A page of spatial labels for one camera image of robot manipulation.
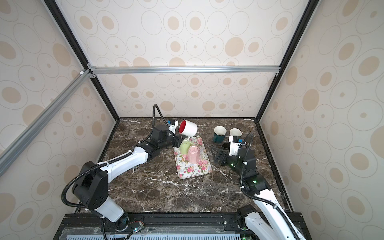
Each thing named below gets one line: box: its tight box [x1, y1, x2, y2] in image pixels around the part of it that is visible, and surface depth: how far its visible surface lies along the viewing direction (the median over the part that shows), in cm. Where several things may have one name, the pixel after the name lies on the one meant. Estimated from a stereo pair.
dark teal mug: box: [213, 125, 227, 144], surface depth 102 cm
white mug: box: [178, 119, 198, 141], surface depth 84 cm
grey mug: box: [229, 128, 242, 136], surface depth 102 cm
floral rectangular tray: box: [173, 136, 212, 179], surface depth 96 cm
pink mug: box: [187, 145, 201, 164], surface depth 91 cm
